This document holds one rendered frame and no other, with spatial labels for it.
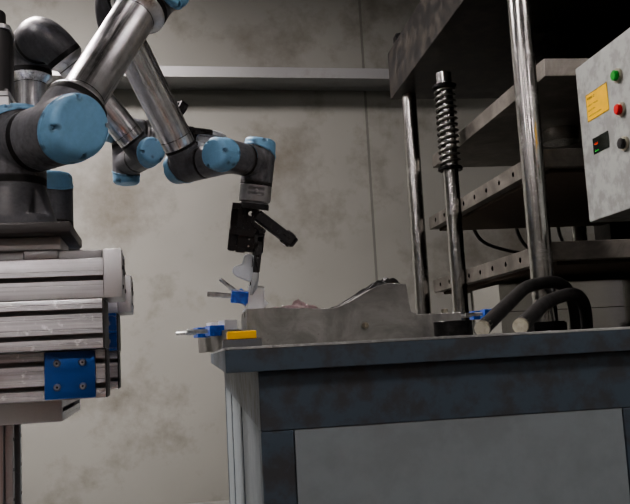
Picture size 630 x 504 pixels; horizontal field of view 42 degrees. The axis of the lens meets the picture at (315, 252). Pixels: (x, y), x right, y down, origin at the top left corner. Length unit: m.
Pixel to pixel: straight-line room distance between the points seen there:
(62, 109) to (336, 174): 3.51
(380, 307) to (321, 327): 0.15
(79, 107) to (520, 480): 0.96
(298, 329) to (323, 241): 2.95
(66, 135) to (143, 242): 3.25
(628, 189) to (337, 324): 0.73
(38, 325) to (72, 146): 0.32
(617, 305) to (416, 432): 1.51
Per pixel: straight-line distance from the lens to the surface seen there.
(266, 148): 1.92
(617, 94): 2.06
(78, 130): 1.51
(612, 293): 2.72
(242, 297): 1.93
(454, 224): 2.90
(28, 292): 1.55
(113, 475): 4.72
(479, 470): 1.34
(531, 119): 2.23
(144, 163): 2.24
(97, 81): 1.59
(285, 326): 1.87
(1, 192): 1.59
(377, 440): 1.29
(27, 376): 1.59
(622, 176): 2.03
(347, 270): 4.82
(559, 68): 2.38
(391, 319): 1.91
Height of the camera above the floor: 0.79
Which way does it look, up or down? 7 degrees up
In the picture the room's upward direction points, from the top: 3 degrees counter-clockwise
